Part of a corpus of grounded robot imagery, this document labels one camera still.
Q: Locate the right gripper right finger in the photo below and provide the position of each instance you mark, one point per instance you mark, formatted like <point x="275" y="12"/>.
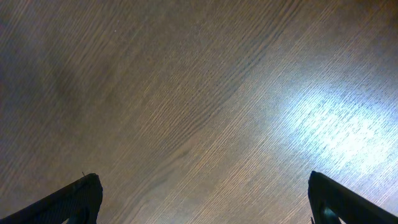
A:
<point x="333" y="203"/>

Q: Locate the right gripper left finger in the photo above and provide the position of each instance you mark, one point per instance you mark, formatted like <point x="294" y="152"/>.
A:
<point x="78" y="202"/>

